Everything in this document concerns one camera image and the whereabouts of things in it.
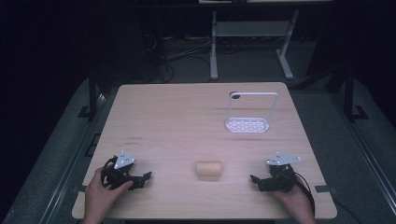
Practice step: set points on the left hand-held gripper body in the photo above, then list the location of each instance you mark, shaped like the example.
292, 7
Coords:
124, 161

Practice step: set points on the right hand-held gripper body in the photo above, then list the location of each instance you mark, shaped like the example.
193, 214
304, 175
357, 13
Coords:
281, 180

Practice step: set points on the tan bread roll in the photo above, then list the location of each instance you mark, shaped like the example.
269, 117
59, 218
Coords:
208, 169

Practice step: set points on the person's right hand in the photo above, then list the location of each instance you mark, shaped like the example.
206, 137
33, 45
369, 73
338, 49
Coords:
299, 205

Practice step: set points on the person's left hand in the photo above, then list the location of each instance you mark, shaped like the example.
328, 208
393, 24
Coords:
99, 199

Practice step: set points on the grey tape strip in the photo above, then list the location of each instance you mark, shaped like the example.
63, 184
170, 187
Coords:
321, 188

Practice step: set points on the aluminium floor rail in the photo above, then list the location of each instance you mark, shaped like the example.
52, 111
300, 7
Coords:
367, 155
73, 158

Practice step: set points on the white metal desk frame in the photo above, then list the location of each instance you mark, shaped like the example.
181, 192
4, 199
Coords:
213, 46

